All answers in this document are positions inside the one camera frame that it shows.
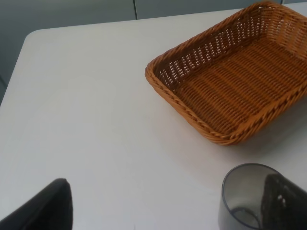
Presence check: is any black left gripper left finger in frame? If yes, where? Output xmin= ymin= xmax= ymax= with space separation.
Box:
xmin=0 ymin=178 xmax=73 ymax=230

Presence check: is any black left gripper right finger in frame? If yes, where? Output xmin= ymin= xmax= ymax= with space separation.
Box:
xmin=260 ymin=174 xmax=307 ymax=230

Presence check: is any brown wicker basket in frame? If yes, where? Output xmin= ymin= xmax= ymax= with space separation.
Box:
xmin=145 ymin=1 xmax=307 ymax=145

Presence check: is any grey translucent plastic cup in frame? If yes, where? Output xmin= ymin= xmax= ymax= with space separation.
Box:
xmin=218 ymin=163 xmax=280 ymax=230

